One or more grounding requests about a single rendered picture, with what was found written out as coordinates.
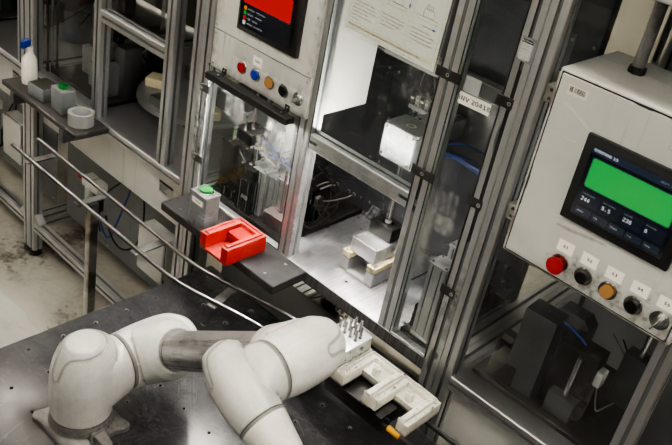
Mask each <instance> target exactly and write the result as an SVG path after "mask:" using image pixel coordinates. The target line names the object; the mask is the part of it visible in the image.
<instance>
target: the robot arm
mask: <svg viewBox="0 0 672 445"><path fill-rule="evenodd" d="M345 351H346V339H345V336H344V334H343V332H342V330H341V328H340V327H339V326H338V325H337V324H336V323H335V322H333V321H332V320H331V319H329V318H326V317H321V316H307V317H304V318H301V319H300V318H296V319H292V320H288V321H284V322H279V323H275V324H270V325H266V326H264V327H262V328H261V329H259V330H258V331H197V329H196V327H195V326H194V324H193V323H192V322H191V321H190V320H189V319H188V318H186V317H184V316H181V315H178V314H172V313H164V314H159V315H156V316H152V317H149V318H146V319H144V320H141V321H138V322H136V323H133V324H131V325H129V326H126V327H124V328H122V329H120V330H118V331H116V332H114V333H112V334H110V335H108V334H107V333H105V332H103V331H100V330H96V329H82V330H78V331H75V332H73V333H71V334H69V335H67V336H66V337H65V338H64V339H63V340H62V341H61V342H60V344H59V345H58V347H57V349H56V351H55V353H54V355H53V358H52V361H51V365H50V370H49V379H48V399H49V407H47V408H44V409H40V410H37V411H35V412H34V413H33V414H32V421H33V422H34V423H36V424H38V425H39V426H41V427H42V429H43V430H44V431H45V432H46V433H47V434H48V436H49V437H50V438H51V439H52V440H53V441H54V443H55V444H56V445H113V443H112V441H111V439H110V438H111V437H112V436H114V435H117V434H120V433H124V432H127V431H128V430H129V422H128V421H127V420H126V419H124V418H122V417H121V416H120V415H119V414H118V413H117V412H116V411H115V410H114V409H113V405H115V404H116V403H117V402H118V401H119V400H120V399H122V398H123V397H124V396H125V395H126V394H127V393H129V392H130V391H131V390H134V389H136V388H139V387H142V386H145V385H151V384H156V383H161V382H167V381H174V380H178V379H181V378H183V377H184V376H186V375H187V374H188V373H189V372H196V373H203V376H204V379H205V383H206V386H207V388H208V391H209V393H210V395H211V397H212V399H213V401H214V403H215V404H216V406H217V408H218V409H219V411H220V412H221V414H222V416H223V417H224V418H225V420H226V421H227V423H228V424H229V425H230V426H231V427H232V428H233V429H234V430H235V432H236V433H237V434H238V435H239V436H240V437H241V439H242V440H243V441H244V442H245V443H246V444H247V445H303V443H302V441H301V439H300V437H299V435H298V433H297V431H296V429H295V427H294V425H293V423H292V421H291V419H290V416H289V414H288V412H287V410H286V408H285V407H284V405H283V403H282V402H283V401H284V400H286V399H288V398H291V397H295V396H297V395H299V394H301V393H304V392H306V391H307V390H309V389H311V388H313V387H315V386H316V385H318V384H319V383H321V382H322V381H324V380H325V379H327V378H328V377H330V376H331V375H332V374H333V373H334V372H335V371H336V369H337V368H338V367H339V365H340V364H341V362H342V361H343V359H344V357H345Z"/></svg>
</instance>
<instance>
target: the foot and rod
mask: <svg viewBox="0 0 672 445"><path fill-rule="evenodd" d="M395 206H396V202H395V201H394V200H392V199H391V198H390V202H389V206H388V210H387V214H385V213H382V214H380V215H378V216H375V217H373V218H371V221H370V225H369V229H368V231H370V232H371V233H373V234H375V235H376V236H378V237H379V238H381V239H382V240H384V241H385V242H387V243H388V244H390V243H392V242H394V241H396V240H399V236H400V233H401V229H402V225H403V224H401V223H400V222H398V221H397V220H395V219H393V214H394V210H395Z"/></svg>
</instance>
